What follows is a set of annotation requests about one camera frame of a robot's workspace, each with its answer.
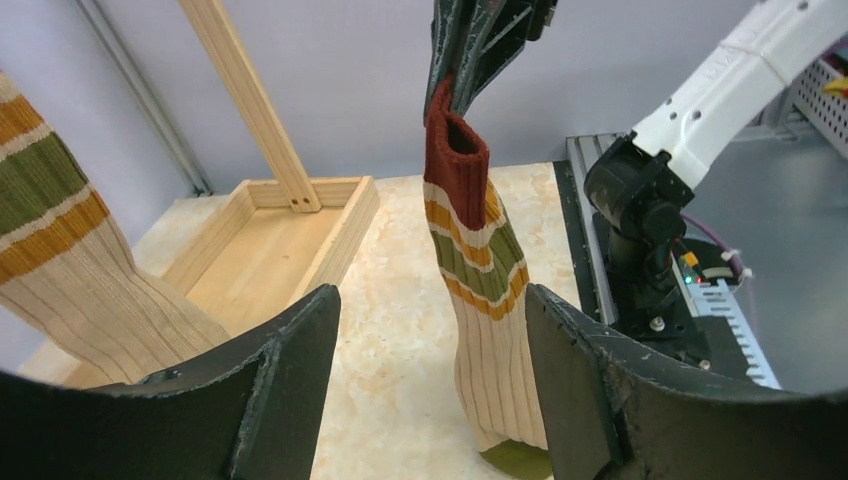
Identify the white cable duct strip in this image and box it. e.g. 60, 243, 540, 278
674, 259, 782, 390

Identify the wooden rack base tray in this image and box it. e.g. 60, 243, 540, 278
148, 176, 379, 340

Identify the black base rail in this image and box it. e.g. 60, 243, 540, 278
553, 158, 750, 382

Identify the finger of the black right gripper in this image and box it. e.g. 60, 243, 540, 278
453, 0, 558, 116
423, 0, 464, 121

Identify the right wooden rack post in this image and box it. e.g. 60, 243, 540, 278
179, 0, 322, 213

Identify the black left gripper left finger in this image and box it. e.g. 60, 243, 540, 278
1, 284, 341, 479

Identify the white perforated storage basket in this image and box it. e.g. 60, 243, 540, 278
792, 60, 847, 158

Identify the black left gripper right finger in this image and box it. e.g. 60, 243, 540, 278
526, 284, 847, 479

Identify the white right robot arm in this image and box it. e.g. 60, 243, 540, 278
424, 1, 847, 339

